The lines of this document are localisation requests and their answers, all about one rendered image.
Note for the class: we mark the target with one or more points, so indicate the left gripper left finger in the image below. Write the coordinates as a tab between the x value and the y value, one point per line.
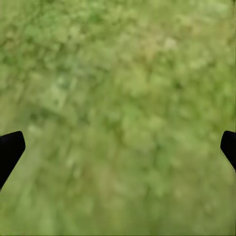
12	146

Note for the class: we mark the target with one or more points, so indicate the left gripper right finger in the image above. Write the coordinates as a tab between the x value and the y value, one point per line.
228	145

